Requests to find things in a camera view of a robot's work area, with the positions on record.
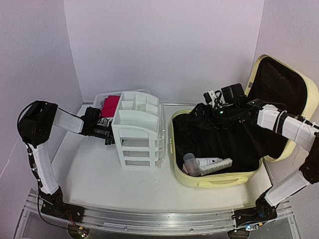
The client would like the clear plastic bottle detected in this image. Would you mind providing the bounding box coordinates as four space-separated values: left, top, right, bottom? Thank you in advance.
183 153 201 177

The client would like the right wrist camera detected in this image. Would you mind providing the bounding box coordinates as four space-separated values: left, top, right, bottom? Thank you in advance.
203 90 223 108

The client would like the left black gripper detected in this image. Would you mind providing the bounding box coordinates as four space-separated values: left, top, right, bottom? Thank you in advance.
91 121 129 145

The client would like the white toothpaste box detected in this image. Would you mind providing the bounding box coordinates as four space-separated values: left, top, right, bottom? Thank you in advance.
200 158 232 176

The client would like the white lotion tube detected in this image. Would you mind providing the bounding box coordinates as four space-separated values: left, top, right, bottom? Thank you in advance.
196 157 223 167

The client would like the pale yellow hard-shell suitcase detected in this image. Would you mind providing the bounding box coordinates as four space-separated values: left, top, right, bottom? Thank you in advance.
171 55 319 188

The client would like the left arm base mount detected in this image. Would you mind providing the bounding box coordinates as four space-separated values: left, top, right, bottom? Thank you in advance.
39 187 85 223

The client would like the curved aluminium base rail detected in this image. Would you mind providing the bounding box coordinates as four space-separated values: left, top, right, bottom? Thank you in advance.
14 188 300 239

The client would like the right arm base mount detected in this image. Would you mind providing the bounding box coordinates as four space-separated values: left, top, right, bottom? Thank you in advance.
232 191 277 228

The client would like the white perforated plastic basket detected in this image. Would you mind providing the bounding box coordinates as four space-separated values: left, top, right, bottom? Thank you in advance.
92 89 151 118

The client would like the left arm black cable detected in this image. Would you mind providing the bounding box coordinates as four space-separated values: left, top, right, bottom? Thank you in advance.
16 102 75 225

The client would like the white plastic drawer organizer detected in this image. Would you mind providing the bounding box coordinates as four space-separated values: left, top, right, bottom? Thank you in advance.
111 91 164 170

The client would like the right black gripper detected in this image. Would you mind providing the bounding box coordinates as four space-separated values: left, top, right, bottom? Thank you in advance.
185 104 238 133

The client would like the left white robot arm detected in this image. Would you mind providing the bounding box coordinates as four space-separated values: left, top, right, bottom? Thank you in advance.
17 101 115 196

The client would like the red shirt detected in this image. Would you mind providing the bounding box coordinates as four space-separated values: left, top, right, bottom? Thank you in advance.
101 96 120 118

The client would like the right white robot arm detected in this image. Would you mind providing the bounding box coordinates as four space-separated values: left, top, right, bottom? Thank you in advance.
189 84 319 221

